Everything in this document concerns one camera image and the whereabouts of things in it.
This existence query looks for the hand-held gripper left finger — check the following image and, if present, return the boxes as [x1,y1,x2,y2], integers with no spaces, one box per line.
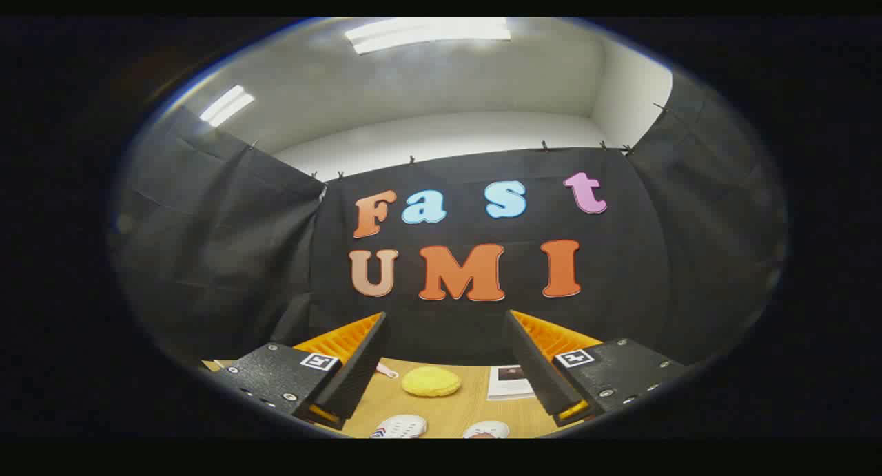
[205,312,391,432]

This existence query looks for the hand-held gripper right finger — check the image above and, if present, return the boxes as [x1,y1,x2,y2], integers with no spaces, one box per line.
[505,309,691,428]

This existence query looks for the yellow round plush toy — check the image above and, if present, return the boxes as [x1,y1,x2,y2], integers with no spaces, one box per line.
[402,366,462,398]

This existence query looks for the white striped sneaker shoe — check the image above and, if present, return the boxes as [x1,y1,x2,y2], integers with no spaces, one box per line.
[369,414,428,439]
[462,420,511,439]

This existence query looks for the white booklet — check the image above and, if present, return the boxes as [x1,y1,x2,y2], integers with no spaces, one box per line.
[486,365,535,402]

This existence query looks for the ceiling light panel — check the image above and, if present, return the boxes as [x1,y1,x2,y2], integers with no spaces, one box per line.
[345,18,512,56]
[199,85,255,128]

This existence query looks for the black backdrop cloth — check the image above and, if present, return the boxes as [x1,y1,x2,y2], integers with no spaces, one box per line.
[109,70,790,368]

